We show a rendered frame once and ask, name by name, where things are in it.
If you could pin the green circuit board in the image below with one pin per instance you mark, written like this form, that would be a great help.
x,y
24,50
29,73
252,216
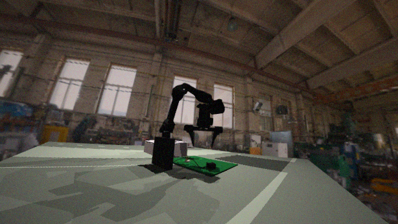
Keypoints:
x,y
202,162

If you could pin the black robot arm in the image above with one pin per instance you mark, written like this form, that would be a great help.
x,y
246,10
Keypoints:
x,y
210,106

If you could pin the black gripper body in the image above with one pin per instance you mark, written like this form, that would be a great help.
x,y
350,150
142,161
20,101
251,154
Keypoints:
x,y
217,129

